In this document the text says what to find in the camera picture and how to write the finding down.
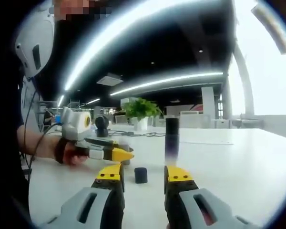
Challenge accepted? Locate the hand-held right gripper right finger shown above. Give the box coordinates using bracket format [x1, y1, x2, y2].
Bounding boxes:
[163, 165, 254, 229]

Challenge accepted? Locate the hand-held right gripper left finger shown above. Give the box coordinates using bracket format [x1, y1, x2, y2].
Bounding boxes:
[41, 163, 125, 229]

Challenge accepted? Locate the black bottle cap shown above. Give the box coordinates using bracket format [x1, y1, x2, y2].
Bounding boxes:
[134, 167, 148, 184]

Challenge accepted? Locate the tall gradient cosmetic bottle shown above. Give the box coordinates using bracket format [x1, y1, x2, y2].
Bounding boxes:
[165, 116, 180, 165]

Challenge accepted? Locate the person's left hand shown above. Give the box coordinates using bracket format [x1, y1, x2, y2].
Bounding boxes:
[61, 140, 90, 167]

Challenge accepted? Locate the black round desk device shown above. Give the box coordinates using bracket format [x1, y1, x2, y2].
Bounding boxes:
[95, 116, 110, 138]

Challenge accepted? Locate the white plant pot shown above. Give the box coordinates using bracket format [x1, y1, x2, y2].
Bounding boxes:
[133, 116, 148, 131]

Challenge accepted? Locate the white table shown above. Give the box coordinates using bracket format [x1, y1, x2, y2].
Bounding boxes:
[28, 124, 286, 229]

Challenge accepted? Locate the green plant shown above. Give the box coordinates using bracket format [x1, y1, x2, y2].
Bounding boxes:
[121, 98, 163, 122]

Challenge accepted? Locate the ceiling air vent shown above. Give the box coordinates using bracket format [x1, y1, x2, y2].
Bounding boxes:
[96, 73, 124, 86]

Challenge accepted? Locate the long ceiling light strip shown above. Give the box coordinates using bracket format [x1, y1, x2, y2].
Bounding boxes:
[109, 72, 224, 96]

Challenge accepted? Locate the overhead ceiling light strip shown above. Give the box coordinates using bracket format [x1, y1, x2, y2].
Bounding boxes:
[64, 0, 232, 91]

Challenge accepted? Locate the white worn device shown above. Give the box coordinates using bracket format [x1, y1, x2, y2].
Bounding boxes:
[15, 0, 56, 79]

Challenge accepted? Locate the metal sink with faucet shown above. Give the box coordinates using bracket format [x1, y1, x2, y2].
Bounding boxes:
[232, 118, 265, 129]

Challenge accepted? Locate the black wrist strap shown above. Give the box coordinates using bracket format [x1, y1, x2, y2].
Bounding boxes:
[55, 137, 69, 165]

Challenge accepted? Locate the black power cable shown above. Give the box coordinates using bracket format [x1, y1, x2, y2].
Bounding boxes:
[107, 130, 167, 138]

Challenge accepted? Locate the thin black device cable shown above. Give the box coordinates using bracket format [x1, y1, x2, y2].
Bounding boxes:
[22, 77, 62, 175]

